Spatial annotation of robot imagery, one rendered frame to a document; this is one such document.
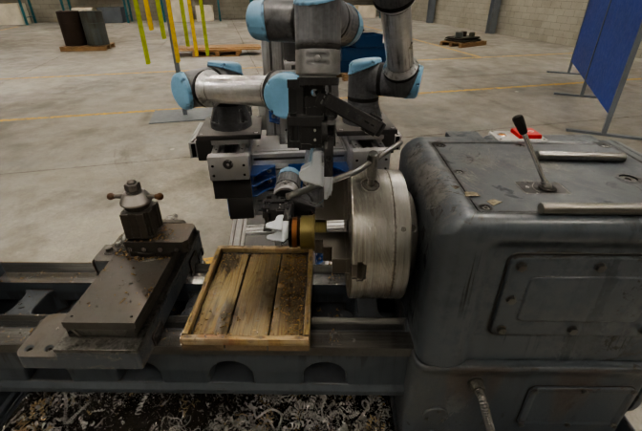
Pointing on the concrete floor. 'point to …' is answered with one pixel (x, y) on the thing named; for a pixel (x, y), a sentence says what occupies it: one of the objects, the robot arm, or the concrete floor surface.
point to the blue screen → (609, 32)
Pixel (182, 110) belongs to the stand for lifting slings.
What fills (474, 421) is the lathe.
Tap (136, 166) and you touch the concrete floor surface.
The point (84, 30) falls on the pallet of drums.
